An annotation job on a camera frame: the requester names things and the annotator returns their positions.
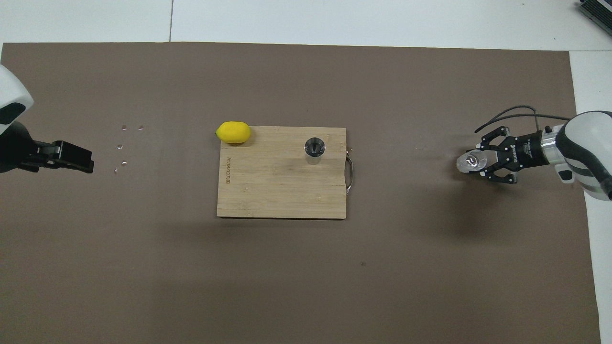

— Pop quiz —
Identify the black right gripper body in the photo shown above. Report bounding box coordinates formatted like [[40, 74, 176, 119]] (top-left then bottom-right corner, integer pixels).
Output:
[[500, 134, 548, 169]]

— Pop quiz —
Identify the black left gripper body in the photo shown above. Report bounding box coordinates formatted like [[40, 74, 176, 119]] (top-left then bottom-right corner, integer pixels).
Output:
[[0, 122, 39, 173]]

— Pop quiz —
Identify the clear glass cup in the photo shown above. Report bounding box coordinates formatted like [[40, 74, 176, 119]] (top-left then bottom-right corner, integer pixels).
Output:
[[455, 149, 489, 173]]

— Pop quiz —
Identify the steel jigger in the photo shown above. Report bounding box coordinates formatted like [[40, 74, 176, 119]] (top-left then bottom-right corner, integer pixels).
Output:
[[305, 137, 327, 165]]

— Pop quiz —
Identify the grey ribbed device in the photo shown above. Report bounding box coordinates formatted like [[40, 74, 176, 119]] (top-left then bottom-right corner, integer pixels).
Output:
[[577, 0, 612, 35]]

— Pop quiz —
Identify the yellow lemon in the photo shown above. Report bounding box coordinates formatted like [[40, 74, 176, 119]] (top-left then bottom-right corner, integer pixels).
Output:
[[216, 121, 251, 144]]

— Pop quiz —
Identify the wooden cutting board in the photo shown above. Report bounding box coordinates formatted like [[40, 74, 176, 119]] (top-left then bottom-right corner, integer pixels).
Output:
[[217, 126, 348, 220]]

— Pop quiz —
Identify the brown table mat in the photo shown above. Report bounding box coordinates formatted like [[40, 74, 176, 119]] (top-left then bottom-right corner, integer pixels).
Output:
[[0, 42, 602, 344]]

